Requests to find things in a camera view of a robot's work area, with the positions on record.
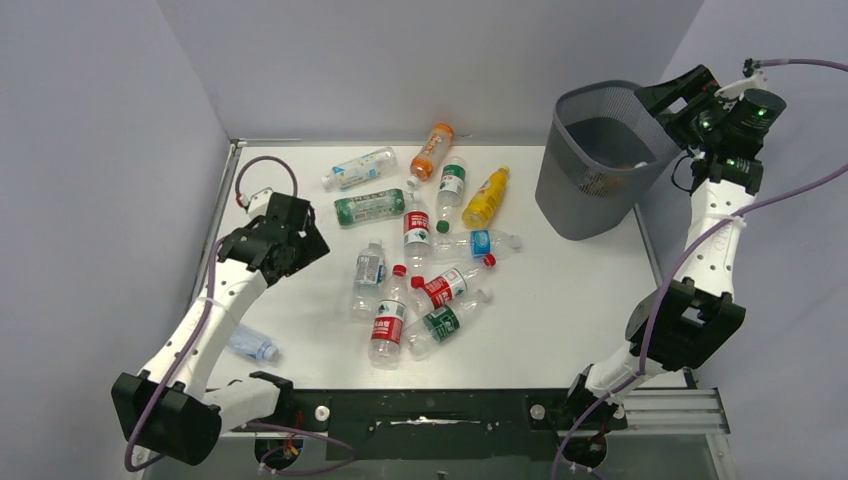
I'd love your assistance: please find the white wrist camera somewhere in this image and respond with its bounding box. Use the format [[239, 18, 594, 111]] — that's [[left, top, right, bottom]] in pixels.
[[715, 70, 768, 100], [245, 187, 274, 218]]

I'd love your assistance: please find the red label bottle red cap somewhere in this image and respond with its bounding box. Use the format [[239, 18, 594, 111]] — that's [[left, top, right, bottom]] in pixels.
[[410, 254, 498, 315]]

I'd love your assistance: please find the dark green label bottle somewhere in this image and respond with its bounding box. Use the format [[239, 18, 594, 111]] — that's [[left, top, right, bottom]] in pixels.
[[403, 288, 494, 361]]

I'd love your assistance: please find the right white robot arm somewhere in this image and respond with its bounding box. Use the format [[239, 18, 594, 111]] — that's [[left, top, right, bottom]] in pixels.
[[562, 59, 786, 427]]

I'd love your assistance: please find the clear bottle blue white label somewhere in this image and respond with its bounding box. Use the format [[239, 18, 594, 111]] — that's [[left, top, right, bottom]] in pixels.
[[320, 147, 398, 191]]

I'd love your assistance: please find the red label water bottle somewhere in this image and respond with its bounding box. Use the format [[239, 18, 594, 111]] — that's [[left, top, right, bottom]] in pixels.
[[403, 202, 432, 272]]

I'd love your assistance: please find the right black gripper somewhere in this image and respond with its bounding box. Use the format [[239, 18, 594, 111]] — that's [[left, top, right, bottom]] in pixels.
[[631, 65, 729, 149]]

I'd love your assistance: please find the green label tea bottle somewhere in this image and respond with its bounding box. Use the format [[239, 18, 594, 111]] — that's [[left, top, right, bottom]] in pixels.
[[333, 188, 416, 228]]

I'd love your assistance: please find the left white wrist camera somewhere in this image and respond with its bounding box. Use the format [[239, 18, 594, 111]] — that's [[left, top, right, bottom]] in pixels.
[[245, 187, 274, 218]]

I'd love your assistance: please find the clear bottle grey label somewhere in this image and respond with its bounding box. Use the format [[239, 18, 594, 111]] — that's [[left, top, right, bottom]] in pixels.
[[350, 238, 387, 320]]

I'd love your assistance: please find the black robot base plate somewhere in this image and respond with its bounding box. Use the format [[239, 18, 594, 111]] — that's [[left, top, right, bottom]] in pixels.
[[243, 379, 628, 470]]

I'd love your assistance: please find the clear bottle green label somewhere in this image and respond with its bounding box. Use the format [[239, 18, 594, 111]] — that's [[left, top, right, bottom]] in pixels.
[[436, 156, 467, 234]]

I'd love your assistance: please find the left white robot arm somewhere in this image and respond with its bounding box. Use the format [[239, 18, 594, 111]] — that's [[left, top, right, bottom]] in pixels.
[[111, 193, 330, 472]]

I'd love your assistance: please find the orange drink bottle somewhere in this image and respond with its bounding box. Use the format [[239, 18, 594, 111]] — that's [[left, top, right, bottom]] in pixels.
[[406, 123, 455, 189]]

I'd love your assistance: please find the red label bottle front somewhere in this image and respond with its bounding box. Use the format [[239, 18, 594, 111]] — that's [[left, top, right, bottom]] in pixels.
[[368, 264, 410, 369]]

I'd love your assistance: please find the yellow juice bottle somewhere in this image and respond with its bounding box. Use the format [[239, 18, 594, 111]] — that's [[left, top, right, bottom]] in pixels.
[[462, 166, 510, 230]]

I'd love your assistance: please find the light blue water bottle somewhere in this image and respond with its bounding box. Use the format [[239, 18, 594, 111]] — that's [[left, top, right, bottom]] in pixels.
[[227, 325, 282, 364]]

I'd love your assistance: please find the grey mesh waste bin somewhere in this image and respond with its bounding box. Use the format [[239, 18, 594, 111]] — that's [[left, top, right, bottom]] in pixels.
[[535, 80, 681, 241]]

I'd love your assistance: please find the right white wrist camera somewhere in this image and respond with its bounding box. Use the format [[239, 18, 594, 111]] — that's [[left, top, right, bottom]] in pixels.
[[715, 70, 768, 100]]

